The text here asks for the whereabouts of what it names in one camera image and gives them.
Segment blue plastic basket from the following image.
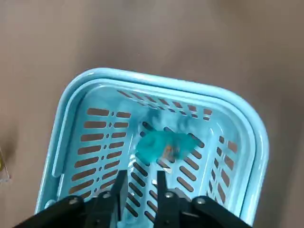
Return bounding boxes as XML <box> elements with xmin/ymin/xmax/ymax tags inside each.
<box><xmin>34</xmin><ymin>67</ymin><xmax>270</xmax><ymax>228</ymax></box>

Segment teal chips bag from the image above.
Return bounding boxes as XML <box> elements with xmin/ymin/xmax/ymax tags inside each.
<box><xmin>134</xmin><ymin>111</ymin><xmax>203</xmax><ymax>165</ymax></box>

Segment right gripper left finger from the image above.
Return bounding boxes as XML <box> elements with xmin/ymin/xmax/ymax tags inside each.
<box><xmin>14</xmin><ymin>170</ymin><xmax>129</xmax><ymax>228</ymax></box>

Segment clear acrylic bottle tray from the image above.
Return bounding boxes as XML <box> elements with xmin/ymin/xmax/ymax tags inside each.
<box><xmin>0</xmin><ymin>142</ymin><xmax>12</xmax><ymax>185</ymax></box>

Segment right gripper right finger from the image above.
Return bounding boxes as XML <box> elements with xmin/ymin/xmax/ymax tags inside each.
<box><xmin>154</xmin><ymin>170</ymin><xmax>253</xmax><ymax>228</ymax></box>

